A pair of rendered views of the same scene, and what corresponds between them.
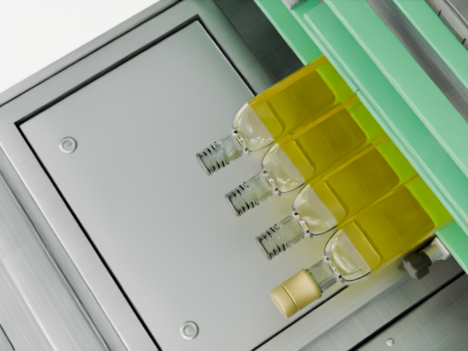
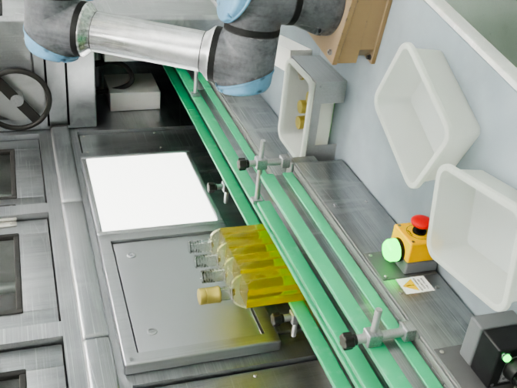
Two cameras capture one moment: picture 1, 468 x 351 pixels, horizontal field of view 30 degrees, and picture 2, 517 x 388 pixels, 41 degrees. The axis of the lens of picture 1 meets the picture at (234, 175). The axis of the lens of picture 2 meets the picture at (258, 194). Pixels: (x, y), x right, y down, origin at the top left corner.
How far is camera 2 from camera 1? 0.96 m
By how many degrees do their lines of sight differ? 40
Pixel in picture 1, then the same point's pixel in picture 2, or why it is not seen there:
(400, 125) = (282, 240)
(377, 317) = (252, 361)
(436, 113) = (293, 218)
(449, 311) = (293, 372)
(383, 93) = (280, 230)
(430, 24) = (304, 196)
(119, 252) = (133, 296)
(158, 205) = (161, 285)
